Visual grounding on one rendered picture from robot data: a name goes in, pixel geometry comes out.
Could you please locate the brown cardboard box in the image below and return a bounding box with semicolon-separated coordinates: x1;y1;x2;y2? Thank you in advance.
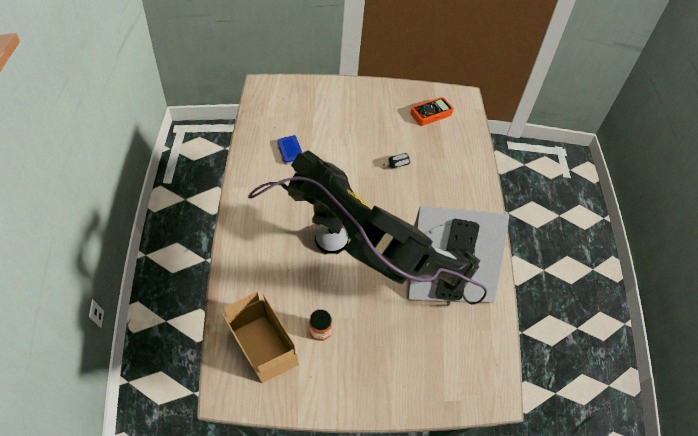
222;295;299;383

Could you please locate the orange spice jar with black lid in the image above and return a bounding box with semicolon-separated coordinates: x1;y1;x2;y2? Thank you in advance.
309;309;332;341

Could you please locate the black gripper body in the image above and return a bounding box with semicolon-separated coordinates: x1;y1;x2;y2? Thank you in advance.
312;210;343;234

